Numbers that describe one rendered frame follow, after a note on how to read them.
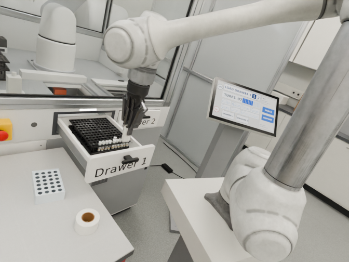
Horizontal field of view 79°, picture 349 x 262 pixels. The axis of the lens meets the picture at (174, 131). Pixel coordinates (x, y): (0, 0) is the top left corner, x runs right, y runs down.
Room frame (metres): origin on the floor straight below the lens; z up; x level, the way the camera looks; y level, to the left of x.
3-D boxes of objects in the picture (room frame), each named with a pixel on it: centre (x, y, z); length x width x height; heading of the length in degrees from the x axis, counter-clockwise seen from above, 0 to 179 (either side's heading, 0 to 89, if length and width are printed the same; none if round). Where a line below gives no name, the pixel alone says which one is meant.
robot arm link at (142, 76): (0.70, 0.17, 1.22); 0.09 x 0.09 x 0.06
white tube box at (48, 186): (0.54, 0.35, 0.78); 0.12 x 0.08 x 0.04; 43
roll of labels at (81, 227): (0.46, 0.16, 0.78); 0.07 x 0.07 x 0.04
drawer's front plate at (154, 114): (1.13, 0.21, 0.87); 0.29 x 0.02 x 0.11; 143
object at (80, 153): (0.81, 0.31, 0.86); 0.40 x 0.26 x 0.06; 53
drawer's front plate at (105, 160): (0.69, 0.15, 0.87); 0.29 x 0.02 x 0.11; 143
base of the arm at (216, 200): (0.71, -0.34, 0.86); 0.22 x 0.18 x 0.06; 129
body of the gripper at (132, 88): (0.70, 0.17, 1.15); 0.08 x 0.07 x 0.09; 53
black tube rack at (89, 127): (0.81, 0.31, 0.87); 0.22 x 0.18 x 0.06; 53
